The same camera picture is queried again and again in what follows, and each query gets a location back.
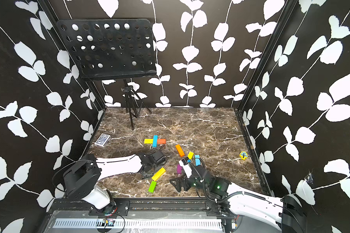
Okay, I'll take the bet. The red-orange block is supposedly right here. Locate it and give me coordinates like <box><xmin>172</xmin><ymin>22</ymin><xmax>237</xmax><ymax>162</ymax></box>
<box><xmin>157</xmin><ymin>139</ymin><xmax>166</xmax><ymax>144</ymax></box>

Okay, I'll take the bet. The teal block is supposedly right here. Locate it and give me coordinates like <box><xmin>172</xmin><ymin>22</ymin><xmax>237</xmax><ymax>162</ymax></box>
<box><xmin>152</xmin><ymin>135</ymin><xmax>158</xmax><ymax>148</ymax></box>

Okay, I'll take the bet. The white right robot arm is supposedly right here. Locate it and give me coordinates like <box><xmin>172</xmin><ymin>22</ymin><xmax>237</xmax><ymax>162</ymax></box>
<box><xmin>170</xmin><ymin>159</ymin><xmax>307</xmax><ymax>233</ymax></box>

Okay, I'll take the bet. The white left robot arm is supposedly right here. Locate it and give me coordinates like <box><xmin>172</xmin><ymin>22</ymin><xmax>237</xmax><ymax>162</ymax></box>
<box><xmin>52</xmin><ymin>150</ymin><xmax>166</xmax><ymax>217</ymax></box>

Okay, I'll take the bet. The purple block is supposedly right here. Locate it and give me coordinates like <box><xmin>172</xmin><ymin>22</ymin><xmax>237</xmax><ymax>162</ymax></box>
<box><xmin>177</xmin><ymin>164</ymin><xmax>182</xmax><ymax>175</ymax></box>

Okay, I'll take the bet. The long yellow block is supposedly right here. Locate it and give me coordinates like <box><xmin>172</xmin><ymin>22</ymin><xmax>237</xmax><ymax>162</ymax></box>
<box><xmin>152</xmin><ymin>168</ymin><xmax>166</xmax><ymax>182</ymax></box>

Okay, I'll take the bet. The green block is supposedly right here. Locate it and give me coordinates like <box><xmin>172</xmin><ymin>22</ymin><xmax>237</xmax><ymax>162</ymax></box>
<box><xmin>148</xmin><ymin>181</ymin><xmax>157</xmax><ymax>193</ymax></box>

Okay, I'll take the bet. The light blue block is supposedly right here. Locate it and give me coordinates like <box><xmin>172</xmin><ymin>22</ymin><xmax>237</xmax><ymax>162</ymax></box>
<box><xmin>194</xmin><ymin>155</ymin><xmax>201</xmax><ymax>166</ymax></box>

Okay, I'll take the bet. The small yellow block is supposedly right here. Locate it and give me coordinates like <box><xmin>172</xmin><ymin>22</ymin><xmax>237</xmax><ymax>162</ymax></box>
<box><xmin>187</xmin><ymin>151</ymin><xmax>194</xmax><ymax>160</ymax></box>

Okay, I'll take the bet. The orange block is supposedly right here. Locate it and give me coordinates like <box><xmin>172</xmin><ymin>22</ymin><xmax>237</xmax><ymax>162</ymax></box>
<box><xmin>176</xmin><ymin>144</ymin><xmax>185</xmax><ymax>157</ymax></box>

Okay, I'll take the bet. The yellow tape roll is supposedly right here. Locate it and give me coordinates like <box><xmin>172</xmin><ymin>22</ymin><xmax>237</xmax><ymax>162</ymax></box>
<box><xmin>239</xmin><ymin>151</ymin><xmax>248</xmax><ymax>160</ymax></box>

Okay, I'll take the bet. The white perforated strip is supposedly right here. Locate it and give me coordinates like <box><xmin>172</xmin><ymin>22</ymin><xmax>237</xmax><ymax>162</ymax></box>
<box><xmin>52</xmin><ymin>218</ymin><xmax>222</xmax><ymax>230</ymax></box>

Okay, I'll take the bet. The black music stand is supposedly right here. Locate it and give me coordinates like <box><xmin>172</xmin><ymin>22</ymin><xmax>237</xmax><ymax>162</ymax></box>
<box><xmin>57</xmin><ymin>18</ymin><xmax>157</xmax><ymax>119</ymax></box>

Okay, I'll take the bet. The black front rail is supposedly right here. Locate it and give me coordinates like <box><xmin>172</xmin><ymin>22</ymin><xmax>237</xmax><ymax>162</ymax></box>
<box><xmin>49</xmin><ymin>197</ymin><xmax>230</xmax><ymax>217</ymax></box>

